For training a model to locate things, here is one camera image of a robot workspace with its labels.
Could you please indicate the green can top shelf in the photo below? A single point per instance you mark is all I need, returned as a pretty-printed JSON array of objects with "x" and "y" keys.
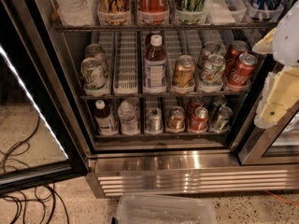
[{"x": 190, "y": 11}]

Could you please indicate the rear red can bottom shelf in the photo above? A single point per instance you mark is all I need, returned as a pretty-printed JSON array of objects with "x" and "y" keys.
[{"x": 194, "y": 102}]

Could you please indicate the front green can bottom shelf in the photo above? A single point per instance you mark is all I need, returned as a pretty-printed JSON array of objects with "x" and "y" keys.
[{"x": 220, "y": 121}]

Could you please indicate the tea bottle blue label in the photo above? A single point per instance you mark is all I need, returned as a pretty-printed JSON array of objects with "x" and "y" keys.
[{"x": 155, "y": 66}]

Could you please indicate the front green 7up can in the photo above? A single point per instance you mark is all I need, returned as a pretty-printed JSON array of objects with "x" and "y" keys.
[{"x": 95, "y": 83}]

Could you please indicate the clear water bottle bottom shelf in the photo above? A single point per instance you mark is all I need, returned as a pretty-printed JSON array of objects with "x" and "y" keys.
[{"x": 128, "y": 119}]

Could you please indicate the front red can bottom shelf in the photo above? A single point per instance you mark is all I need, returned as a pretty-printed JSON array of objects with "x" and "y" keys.
[{"x": 198, "y": 122}]

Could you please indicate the white green can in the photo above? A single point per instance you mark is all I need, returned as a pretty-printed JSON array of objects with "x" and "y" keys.
[
  {"x": 208, "y": 49},
  {"x": 211, "y": 74}
]

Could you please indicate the front white green can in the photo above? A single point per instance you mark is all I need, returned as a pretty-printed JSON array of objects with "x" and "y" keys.
[{"x": 211, "y": 74}]

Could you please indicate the open glass fridge door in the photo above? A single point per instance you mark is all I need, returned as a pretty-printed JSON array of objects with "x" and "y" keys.
[{"x": 38, "y": 143}]

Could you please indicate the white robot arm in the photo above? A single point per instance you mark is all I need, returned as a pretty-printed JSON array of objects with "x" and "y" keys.
[{"x": 286, "y": 39}]

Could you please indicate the front red cola can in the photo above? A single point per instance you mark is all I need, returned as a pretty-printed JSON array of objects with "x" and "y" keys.
[{"x": 241, "y": 71}]

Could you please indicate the gold can top shelf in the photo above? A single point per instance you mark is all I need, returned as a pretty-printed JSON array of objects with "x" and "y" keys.
[{"x": 114, "y": 12}]

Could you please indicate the red cola can top shelf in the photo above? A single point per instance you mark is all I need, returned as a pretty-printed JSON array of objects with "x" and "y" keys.
[{"x": 153, "y": 12}]

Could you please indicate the silver can bottom shelf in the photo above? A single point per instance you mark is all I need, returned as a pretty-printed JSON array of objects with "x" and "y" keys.
[{"x": 154, "y": 121}]

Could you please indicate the clear water bottle shelf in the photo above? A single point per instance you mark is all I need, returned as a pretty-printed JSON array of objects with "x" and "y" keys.
[
  {"x": 77, "y": 12},
  {"x": 128, "y": 119}
]

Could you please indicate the clear plastic bin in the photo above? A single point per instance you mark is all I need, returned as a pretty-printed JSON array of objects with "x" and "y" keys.
[{"x": 161, "y": 209}]

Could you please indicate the clear water bottle top shelf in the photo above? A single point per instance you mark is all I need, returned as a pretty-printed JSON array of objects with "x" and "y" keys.
[{"x": 77, "y": 12}]

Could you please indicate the stainless fridge base grille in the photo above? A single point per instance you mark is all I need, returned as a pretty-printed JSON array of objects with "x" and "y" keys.
[{"x": 183, "y": 172}]

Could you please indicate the rear green can bottom shelf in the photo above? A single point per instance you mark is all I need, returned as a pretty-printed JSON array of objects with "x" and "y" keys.
[{"x": 216, "y": 103}]

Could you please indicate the rear red cola can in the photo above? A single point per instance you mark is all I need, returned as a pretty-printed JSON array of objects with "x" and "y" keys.
[{"x": 235, "y": 49}]

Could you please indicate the rear white green can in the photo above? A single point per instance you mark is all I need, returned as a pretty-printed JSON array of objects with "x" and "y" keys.
[{"x": 208, "y": 49}]

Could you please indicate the rear green 7up can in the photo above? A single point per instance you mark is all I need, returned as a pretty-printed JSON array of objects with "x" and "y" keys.
[{"x": 96, "y": 51}]

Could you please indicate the green can shelf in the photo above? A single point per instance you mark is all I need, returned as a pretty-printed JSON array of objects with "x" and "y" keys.
[
  {"x": 220, "y": 121},
  {"x": 190, "y": 11},
  {"x": 216, "y": 103}
]

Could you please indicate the gold soda can middle shelf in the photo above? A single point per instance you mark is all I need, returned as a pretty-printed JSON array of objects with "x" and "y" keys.
[{"x": 182, "y": 80}]

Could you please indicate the right glass fridge door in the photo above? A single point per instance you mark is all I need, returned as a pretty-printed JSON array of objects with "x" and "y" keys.
[{"x": 254, "y": 145}]

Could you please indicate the small tea bottle bottom shelf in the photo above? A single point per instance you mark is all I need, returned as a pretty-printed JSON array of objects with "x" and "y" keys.
[{"x": 105, "y": 118}]

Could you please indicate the green 7up can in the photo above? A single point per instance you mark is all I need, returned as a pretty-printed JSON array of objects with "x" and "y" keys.
[
  {"x": 95, "y": 83},
  {"x": 96, "y": 51}
]

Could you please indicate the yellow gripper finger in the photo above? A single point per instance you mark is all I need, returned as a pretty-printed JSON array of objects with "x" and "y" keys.
[
  {"x": 280, "y": 93},
  {"x": 265, "y": 45}
]

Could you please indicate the gold can bottom shelf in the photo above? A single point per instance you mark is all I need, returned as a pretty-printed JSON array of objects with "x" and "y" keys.
[{"x": 175, "y": 122}]

